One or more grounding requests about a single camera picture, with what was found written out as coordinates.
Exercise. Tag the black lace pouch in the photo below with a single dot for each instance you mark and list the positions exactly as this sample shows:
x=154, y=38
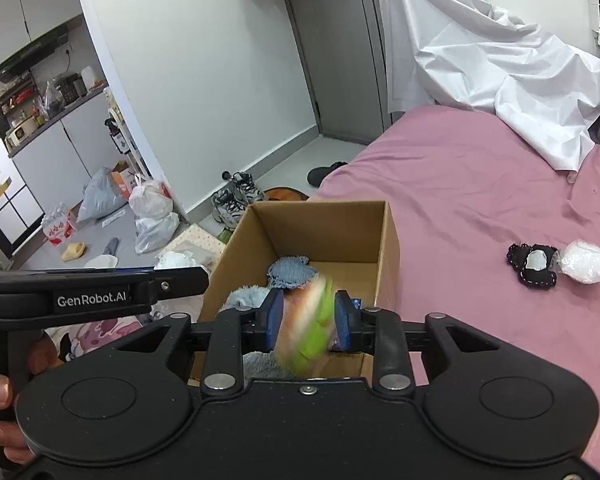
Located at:
x=525, y=272

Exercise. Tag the grey plastic bag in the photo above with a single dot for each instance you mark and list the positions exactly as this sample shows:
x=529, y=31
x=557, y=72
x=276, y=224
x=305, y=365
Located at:
x=100, y=197

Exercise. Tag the blue-grey towel cloth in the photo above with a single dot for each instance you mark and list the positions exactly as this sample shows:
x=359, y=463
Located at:
x=292, y=272

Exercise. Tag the burger plush toy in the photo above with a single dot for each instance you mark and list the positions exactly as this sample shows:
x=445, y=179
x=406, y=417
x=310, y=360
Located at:
x=305, y=325

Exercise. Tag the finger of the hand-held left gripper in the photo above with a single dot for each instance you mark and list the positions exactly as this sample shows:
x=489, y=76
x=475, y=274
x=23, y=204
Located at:
x=180, y=282

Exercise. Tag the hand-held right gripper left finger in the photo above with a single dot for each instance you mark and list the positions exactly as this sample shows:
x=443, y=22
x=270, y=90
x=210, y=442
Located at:
x=275, y=320

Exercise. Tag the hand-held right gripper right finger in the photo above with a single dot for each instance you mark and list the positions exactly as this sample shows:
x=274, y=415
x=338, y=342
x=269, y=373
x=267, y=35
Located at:
x=343, y=321

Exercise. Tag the clear bag of white stuffing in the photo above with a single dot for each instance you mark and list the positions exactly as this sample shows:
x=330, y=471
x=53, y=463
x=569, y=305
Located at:
x=585, y=262

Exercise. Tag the purple tissue pack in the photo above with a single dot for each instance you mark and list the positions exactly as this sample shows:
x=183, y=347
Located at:
x=357, y=304

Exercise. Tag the translucent plastic bag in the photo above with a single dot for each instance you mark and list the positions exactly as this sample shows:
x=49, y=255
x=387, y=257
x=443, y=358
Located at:
x=155, y=232

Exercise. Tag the black spray bottle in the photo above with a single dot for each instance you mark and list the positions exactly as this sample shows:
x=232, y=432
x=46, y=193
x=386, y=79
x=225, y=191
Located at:
x=112, y=132

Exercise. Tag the pink patterned cushion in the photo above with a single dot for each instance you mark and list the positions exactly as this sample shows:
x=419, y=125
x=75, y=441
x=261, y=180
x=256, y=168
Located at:
x=100, y=337

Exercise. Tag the orange cardboard carton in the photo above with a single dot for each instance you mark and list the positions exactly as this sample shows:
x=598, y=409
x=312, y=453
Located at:
x=122, y=180

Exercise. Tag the pack of water bottles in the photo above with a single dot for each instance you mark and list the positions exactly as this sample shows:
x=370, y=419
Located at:
x=59, y=225

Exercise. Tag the brown cardboard box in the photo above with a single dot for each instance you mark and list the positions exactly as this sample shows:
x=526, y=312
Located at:
x=330, y=230

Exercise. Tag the white plastic bag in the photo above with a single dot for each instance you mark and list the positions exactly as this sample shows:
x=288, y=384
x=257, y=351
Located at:
x=150, y=197

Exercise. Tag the black slipper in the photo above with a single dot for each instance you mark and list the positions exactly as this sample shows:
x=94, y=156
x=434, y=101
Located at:
x=325, y=174

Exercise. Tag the black range hood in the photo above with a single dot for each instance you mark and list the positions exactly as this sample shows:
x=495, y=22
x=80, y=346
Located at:
x=30, y=55

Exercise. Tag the white kitchen cabinet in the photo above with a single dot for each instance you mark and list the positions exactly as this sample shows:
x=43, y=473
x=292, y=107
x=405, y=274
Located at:
x=70, y=150

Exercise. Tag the grey plush rabbit toy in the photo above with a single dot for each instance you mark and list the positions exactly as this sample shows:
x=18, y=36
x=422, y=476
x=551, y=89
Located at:
x=247, y=297

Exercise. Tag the beige patterned mat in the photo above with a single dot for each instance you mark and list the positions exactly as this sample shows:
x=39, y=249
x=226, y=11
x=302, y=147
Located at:
x=195, y=242

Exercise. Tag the pink bed sheet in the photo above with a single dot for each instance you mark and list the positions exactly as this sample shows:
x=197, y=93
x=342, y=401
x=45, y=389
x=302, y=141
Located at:
x=470, y=210

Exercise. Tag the white draped sheet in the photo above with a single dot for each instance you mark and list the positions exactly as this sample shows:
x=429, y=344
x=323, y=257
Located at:
x=480, y=60

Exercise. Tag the grey sneaker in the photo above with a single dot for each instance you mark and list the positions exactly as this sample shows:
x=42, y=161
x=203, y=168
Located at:
x=247, y=189
x=227, y=206

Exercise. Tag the grey sock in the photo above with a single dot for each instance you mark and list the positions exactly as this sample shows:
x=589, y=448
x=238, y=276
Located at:
x=111, y=246

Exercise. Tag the yellow slipper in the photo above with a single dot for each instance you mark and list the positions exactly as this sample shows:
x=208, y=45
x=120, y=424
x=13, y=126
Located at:
x=74, y=251

